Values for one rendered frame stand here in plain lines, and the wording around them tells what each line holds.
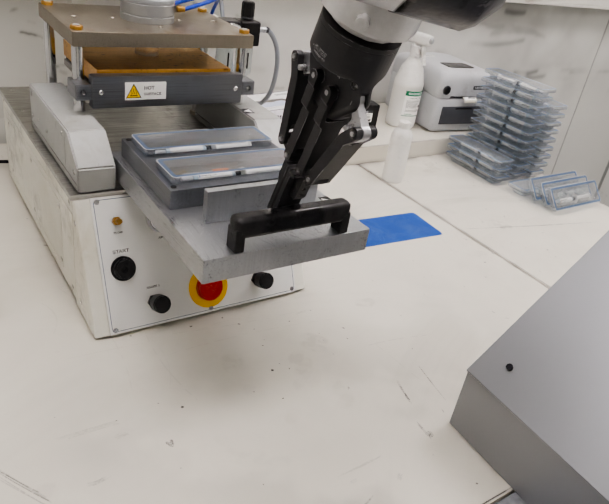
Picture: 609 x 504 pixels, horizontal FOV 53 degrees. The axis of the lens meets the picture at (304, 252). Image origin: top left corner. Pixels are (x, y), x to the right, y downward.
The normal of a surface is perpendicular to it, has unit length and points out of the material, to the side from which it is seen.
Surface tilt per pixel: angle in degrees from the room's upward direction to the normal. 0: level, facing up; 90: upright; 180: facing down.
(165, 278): 65
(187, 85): 90
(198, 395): 0
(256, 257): 90
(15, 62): 90
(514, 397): 44
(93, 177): 90
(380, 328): 0
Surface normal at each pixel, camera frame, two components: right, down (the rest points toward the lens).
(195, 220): 0.14, -0.86
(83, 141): 0.46, -0.33
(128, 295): 0.55, 0.08
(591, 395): -0.49, -0.52
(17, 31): 0.55, 0.49
